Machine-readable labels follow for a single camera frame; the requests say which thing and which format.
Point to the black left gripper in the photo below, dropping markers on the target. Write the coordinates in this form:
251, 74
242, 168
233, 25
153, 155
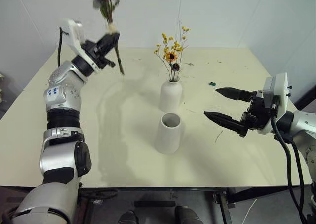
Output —
94, 51

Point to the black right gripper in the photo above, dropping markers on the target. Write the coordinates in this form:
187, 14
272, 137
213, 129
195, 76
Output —
258, 115

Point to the dark green flower bouquet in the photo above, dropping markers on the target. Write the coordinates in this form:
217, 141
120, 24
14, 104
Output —
108, 16

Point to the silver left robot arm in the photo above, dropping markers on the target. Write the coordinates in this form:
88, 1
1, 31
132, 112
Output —
59, 157

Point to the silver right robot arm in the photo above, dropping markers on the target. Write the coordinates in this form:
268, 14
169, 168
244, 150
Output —
304, 122

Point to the yellow flower bouquet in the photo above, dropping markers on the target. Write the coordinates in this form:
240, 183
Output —
170, 56

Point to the small green scrap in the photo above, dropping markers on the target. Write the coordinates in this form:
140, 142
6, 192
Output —
211, 83

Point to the thin dry twig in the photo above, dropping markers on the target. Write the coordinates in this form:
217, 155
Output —
218, 136

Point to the white bottle-shaped vase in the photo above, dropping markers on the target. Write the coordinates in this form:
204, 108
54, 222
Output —
170, 95

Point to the white conical vase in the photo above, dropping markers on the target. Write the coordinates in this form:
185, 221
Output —
169, 137

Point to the white label with blue writing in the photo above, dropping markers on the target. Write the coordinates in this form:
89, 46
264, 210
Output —
53, 92

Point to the dark rounded shape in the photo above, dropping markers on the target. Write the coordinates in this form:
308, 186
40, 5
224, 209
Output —
128, 217

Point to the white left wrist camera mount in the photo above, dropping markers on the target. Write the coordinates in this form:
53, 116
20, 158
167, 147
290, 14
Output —
74, 33

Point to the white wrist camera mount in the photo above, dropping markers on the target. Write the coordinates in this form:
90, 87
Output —
281, 85
74, 33

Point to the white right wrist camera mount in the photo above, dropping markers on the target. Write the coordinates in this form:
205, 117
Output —
281, 85

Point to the black table frame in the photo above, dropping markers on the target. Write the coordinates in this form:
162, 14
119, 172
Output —
223, 204

